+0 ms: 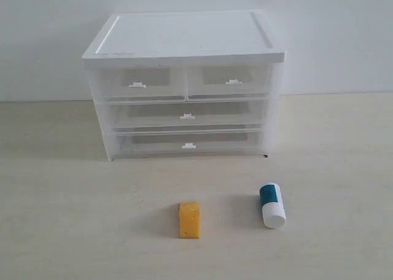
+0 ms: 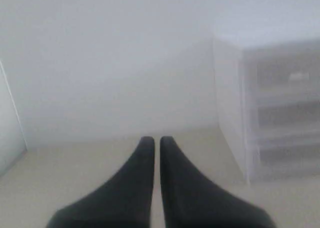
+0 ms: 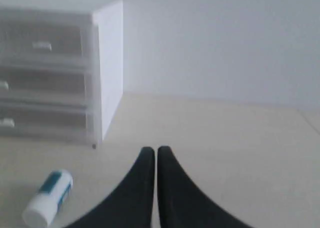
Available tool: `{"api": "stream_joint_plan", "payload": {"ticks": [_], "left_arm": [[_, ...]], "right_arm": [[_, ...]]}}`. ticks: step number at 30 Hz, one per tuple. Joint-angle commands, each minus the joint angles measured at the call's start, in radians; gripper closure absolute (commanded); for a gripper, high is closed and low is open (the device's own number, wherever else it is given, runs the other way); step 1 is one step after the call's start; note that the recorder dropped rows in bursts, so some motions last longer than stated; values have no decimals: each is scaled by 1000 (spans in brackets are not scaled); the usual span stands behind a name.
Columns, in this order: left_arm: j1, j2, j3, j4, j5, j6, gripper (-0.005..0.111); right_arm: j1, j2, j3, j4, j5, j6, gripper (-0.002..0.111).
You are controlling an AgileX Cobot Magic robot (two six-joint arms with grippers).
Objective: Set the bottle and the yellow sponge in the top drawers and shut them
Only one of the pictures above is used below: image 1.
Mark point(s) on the white plastic drawer cabinet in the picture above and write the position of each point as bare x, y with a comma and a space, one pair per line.
182, 40

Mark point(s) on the yellow cheese block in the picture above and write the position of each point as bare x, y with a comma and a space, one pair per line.
189, 220

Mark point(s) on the middle wide clear drawer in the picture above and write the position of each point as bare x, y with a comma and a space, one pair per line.
188, 114

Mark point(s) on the bottom wide clear drawer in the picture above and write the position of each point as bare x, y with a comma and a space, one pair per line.
186, 142

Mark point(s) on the wide clear drawer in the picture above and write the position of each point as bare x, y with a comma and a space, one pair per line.
186, 142
188, 114

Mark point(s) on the white bottle teal label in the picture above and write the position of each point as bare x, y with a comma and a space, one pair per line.
272, 206

